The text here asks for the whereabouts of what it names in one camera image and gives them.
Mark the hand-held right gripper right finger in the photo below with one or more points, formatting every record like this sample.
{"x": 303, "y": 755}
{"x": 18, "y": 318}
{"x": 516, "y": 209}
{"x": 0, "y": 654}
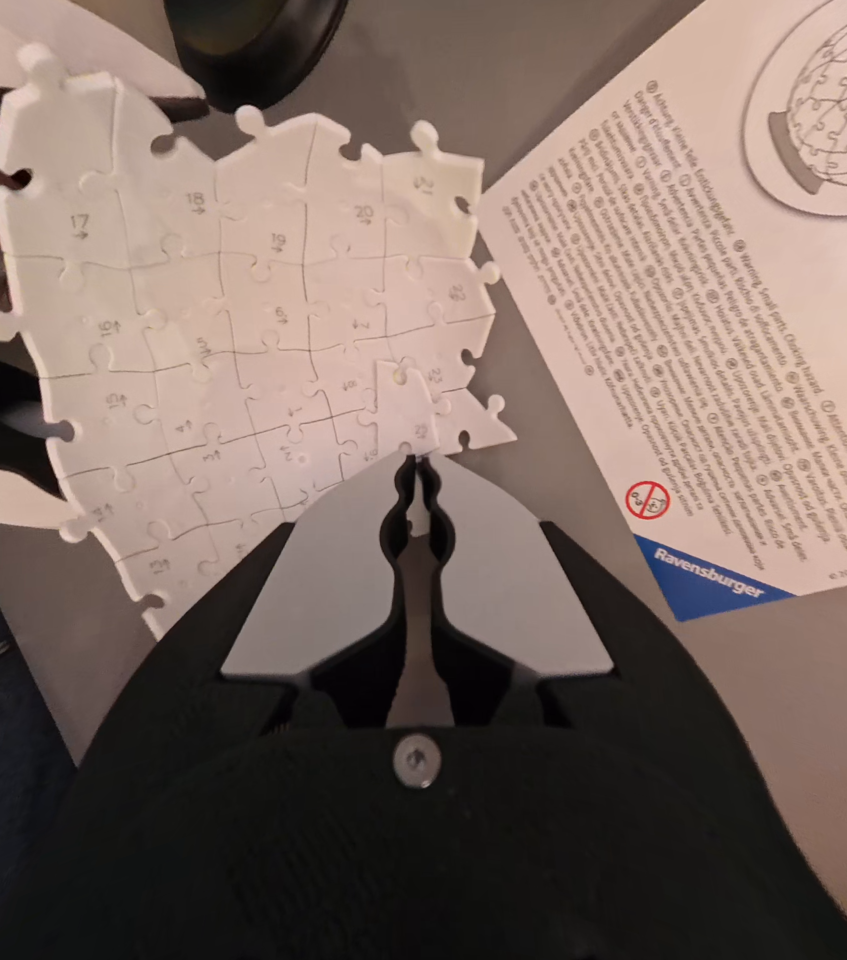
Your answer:
{"x": 521, "y": 600}

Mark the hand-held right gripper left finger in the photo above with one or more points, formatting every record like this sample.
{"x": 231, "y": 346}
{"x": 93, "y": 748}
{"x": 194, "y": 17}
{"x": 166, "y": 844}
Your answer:
{"x": 319, "y": 600}

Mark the white puzzle piece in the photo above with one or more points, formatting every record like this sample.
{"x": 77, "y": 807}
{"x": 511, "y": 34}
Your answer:
{"x": 412, "y": 402}

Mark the assembled white puzzle section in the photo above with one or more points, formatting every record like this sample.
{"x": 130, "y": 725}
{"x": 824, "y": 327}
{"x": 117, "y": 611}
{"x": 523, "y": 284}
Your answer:
{"x": 244, "y": 330}

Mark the black round ball stand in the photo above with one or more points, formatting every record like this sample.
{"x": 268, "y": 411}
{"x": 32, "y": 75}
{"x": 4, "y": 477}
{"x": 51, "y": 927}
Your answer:
{"x": 259, "y": 38}

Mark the white instruction leaflet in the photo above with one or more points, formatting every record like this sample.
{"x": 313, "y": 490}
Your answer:
{"x": 694, "y": 300}

